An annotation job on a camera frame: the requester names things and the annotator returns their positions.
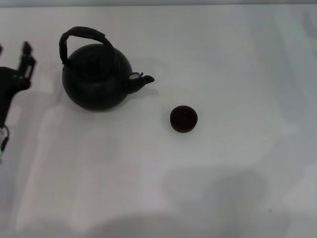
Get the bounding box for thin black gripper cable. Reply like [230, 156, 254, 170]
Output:
[0, 124, 11, 160]

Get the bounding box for black round teapot with handle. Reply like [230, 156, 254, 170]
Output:
[58, 26, 156, 112]

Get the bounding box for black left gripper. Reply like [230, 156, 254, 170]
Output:
[0, 41, 37, 126]

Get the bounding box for small dark brown teacup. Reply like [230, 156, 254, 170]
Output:
[169, 105, 199, 133]

